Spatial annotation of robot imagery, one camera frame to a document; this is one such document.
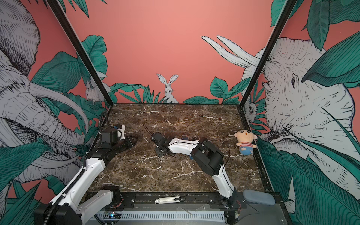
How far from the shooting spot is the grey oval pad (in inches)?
29.3

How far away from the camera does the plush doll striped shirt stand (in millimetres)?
899

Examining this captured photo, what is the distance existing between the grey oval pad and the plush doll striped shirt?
0.24 meters
